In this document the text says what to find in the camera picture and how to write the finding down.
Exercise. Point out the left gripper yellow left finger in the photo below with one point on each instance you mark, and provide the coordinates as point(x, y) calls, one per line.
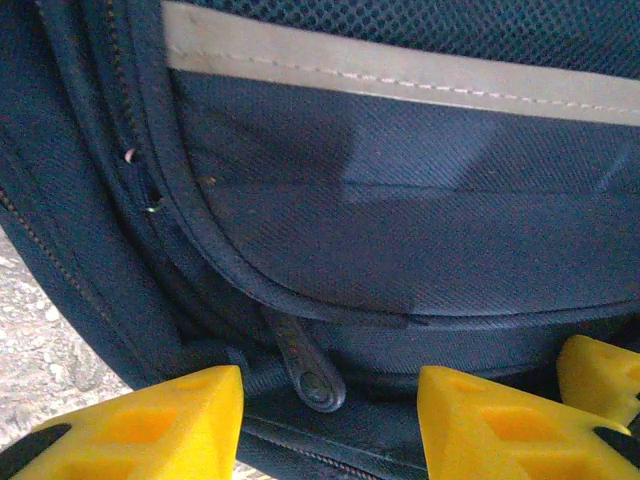
point(150, 430)

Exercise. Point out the navy blue backpack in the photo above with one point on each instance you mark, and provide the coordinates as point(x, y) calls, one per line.
point(350, 225)

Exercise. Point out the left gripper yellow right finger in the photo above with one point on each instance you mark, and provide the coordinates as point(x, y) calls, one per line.
point(500, 430)

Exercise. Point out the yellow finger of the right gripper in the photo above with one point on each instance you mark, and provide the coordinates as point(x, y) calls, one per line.
point(600, 375)

